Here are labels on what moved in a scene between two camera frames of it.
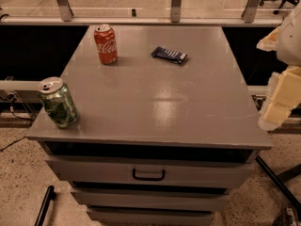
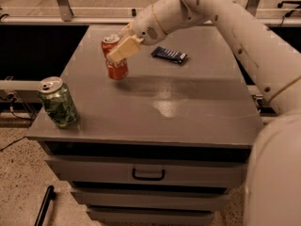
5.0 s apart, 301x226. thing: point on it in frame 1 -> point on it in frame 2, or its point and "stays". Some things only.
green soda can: (57, 101) stays
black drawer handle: (162, 178) stays
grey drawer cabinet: (155, 144) stays
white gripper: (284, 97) -> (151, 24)
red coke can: (106, 44) -> (116, 70)
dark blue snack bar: (172, 56) stays
